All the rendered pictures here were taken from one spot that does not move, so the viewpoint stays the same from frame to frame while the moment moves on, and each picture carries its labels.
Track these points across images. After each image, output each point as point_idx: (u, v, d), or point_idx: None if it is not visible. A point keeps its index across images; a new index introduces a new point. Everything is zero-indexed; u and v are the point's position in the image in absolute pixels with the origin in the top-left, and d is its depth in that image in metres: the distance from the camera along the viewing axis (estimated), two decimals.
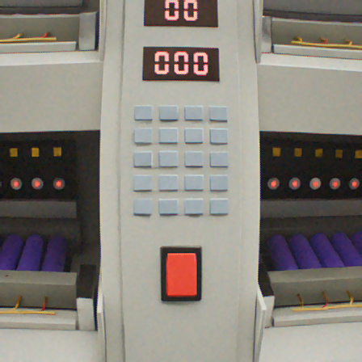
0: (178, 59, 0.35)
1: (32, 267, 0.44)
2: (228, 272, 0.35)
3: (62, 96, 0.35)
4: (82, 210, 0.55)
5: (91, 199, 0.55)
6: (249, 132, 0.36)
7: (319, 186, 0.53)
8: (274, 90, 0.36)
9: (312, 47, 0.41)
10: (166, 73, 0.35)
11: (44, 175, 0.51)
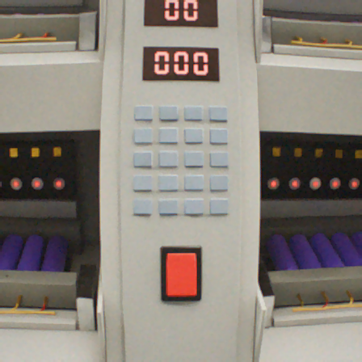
0: (178, 59, 0.35)
1: (32, 267, 0.44)
2: (228, 272, 0.35)
3: (62, 96, 0.35)
4: (82, 210, 0.55)
5: (91, 199, 0.55)
6: (249, 132, 0.36)
7: (319, 186, 0.53)
8: (274, 90, 0.36)
9: (312, 47, 0.41)
10: (166, 73, 0.35)
11: (44, 175, 0.51)
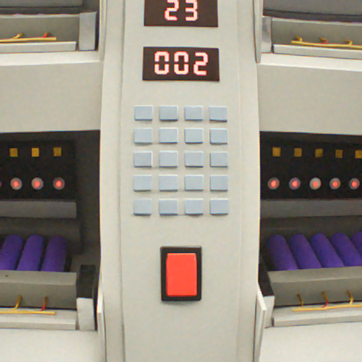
0: (178, 59, 0.35)
1: (32, 267, 0.44)
2: (228, 272, 0.35)
3: (62, 96, 0.35)
4: (82, 210, 0.55)
5: (91, 199, 0.55)
6: (249, 132, 0.36)
7: (319, 186, 0.53)
8: (274, 90, 0.36)
9: (312, 47, 0.41)
10: (166, 73, 0.35)
11: (44, 175, 0.51)
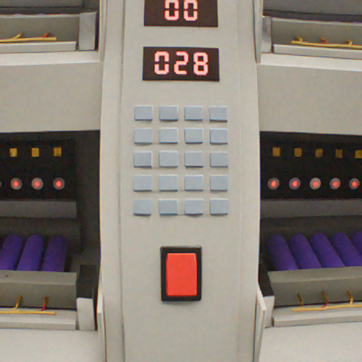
0: (178, 59, 0.35)
1: (32, 267, 0.44)
2: (228, 272, 0.35)
3: (62, 96, 0.35)
4: (82, 210, 0.55)
5: (91, 199, 0.55)
6: (249, 132, 0.36)
7: (319, 186, 0.53)
8: (274, 90, 0.36)
9: (312, 47, 0.41)
10: (166, 73, 0.35)
11: (44, 175, 0.51)
